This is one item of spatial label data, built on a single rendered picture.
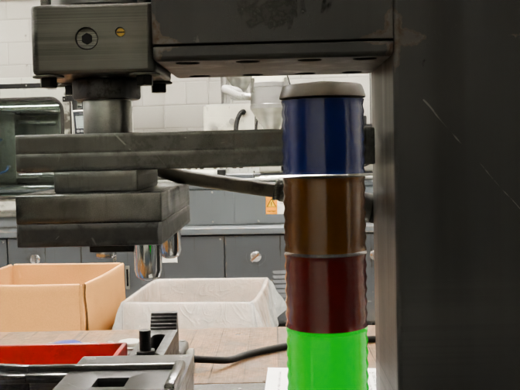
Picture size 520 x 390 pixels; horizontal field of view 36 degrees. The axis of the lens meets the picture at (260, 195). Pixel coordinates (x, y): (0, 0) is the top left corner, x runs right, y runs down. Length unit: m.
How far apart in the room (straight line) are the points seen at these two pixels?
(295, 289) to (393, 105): 0.23
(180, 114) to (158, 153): 6.51
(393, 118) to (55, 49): 0.24
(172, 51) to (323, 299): 0.26
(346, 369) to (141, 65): 0.30
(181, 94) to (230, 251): 2.32
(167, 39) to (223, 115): 5.15
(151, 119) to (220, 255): 2.36
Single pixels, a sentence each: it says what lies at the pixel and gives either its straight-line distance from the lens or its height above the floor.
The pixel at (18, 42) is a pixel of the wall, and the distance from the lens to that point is 7.61.
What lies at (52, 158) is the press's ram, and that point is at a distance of 0.60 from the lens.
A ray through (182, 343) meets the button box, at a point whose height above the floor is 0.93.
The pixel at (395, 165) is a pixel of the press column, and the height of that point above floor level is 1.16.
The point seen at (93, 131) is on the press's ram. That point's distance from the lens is 0.62.
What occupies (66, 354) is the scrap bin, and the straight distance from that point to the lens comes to 0.93.
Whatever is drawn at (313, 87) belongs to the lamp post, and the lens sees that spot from 0.35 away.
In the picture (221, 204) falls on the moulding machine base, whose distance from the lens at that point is 5.11.
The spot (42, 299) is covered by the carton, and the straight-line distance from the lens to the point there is 2.95.
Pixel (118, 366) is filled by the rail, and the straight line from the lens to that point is 0.71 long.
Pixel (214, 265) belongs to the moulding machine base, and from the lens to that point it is 5.16.
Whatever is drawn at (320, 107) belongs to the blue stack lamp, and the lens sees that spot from 0.35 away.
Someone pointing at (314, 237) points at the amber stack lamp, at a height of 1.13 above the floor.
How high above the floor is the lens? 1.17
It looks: 3 degrees down
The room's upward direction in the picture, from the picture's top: 1 degrees counter-clockwise
